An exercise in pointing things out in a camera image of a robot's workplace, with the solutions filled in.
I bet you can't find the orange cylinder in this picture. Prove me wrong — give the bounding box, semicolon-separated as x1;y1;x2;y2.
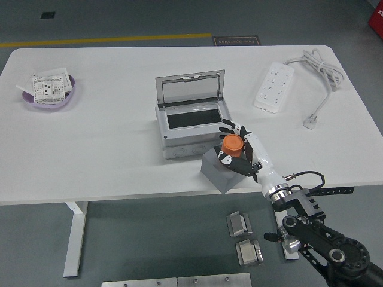
221;134;245;158

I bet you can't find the white power cord with plug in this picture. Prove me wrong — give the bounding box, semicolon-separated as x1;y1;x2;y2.
284;49;345;131

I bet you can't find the grey cube with round hole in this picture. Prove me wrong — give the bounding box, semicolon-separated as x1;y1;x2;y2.
200;148;245;195

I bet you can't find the red object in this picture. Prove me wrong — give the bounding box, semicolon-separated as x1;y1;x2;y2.
367;5;383;32

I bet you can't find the grey metal plate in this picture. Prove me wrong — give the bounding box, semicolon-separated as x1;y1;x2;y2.
101;277;178;287

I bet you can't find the white blank cover plate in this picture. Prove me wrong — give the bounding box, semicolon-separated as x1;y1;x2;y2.
16;67;75;96

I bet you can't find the small metal block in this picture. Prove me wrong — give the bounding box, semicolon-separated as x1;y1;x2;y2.
226;211;254;238
235;239;265;267

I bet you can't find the grey electrical box clear flap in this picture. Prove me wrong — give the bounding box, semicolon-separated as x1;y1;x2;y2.
154;69;236;160

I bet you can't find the white socket panel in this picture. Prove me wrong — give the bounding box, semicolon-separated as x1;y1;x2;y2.
32;75;66;105

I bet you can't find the purple bowl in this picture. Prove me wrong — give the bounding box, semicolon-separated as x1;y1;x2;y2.
21;74;76;109

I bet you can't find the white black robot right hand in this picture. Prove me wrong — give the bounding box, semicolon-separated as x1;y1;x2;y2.
214;118;288;195

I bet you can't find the white power strip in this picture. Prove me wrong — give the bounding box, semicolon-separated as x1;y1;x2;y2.
253;61;296;114

